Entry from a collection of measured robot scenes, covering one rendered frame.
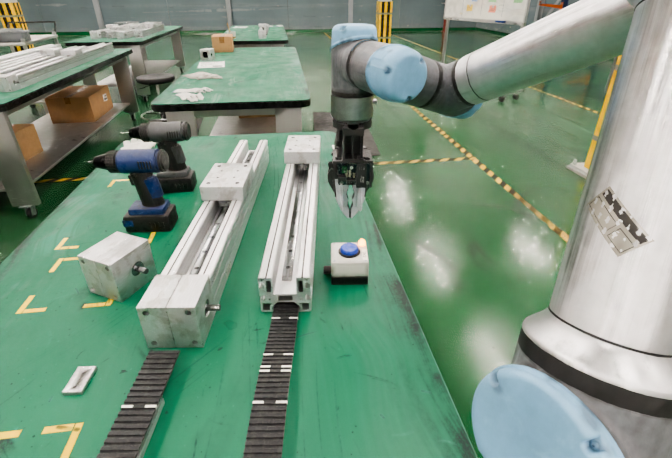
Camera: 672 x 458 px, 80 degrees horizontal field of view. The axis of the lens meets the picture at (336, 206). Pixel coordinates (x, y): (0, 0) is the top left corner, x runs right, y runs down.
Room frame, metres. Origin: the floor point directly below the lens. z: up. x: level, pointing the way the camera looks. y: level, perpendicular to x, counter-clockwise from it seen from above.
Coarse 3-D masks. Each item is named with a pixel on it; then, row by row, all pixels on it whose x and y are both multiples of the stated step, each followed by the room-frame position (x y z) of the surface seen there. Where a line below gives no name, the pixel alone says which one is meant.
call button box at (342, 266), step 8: (336, 248) 0.75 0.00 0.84; (360, 248) 0.75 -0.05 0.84; (336, 256) 0.72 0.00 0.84; (344, 256) 0.71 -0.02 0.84; (352, 256) 0.71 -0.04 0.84; (360, 256) 0.72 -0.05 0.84; (336, 264) 0.69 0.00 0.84; (344, 264) 0.69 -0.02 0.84; (352, 264) 0.69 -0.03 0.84; (360, 264) 0.69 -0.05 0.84; (368, 264) 0.69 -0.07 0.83; (328, 272) 0.72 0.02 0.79; (336, 272) 0.69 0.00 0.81; (344, 272) 0.69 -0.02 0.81; (352, 272) 0.69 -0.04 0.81; (360, 272) 0.69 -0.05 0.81; (336, 280) 0.69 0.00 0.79; (344, 280) 0.69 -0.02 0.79; (352, 280) 0.69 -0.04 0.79; (360, 280) 0.69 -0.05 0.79
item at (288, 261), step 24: (288, 168) 1.14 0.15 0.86; (312, 168) 1.14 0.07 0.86; (288, 192) 0.98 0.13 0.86; (312, 192) 0.98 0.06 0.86; (288, 216) 0.92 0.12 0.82; (312, 216) 0.85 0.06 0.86; (288, 240) 0.78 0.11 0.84; (312, 240) 0.74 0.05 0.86; (264, 264) 0.65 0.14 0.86; (288, 264) 0.69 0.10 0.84; (312, 264) 0.70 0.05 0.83; (264, 288) 0.61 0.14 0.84; (288, 288) 0.63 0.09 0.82; (312, 288) 0.67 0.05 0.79
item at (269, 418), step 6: (252, 414) 0.36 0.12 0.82; (258, 414) 0.36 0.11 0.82; (264, 414) 0.36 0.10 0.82; (270, 414) 0.36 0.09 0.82; (276, 414) 0.36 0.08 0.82; (282, 414) 0.36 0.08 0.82; (252, 420) 0.36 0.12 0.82; (258, 420) 0.36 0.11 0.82; (264, 420) 0.36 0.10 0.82; (270, 420) 0.36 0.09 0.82; (276, 420) 0.36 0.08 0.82; (282, 420) 0.36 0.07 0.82
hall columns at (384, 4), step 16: (0, 0) 9.66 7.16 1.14; (16, 0) 9.94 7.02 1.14; (384, 0) 10.79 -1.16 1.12; (0, 16) 9.62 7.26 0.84; (16, 16) 9.70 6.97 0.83; (384, 16) 10.77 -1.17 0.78; (384, 32) 10.77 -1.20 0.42; (16, 48) 9.64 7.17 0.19; (608, 96) 3.10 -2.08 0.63; (592, 144) 3.11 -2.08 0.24
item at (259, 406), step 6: (258, 402) 0.38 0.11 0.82; (264, 402) 0.38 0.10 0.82; (270, 402) 0.38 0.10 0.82; (276, 402) 0.38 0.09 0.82; (282, 402) 0.38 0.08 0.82; (252, 408) 0.37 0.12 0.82; (258, 408) 0.37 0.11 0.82; (264, 408) 0.37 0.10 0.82; (270, 408) 0.37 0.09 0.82; (276, 408) 0.37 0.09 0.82; (282, 408) 0.37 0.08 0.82
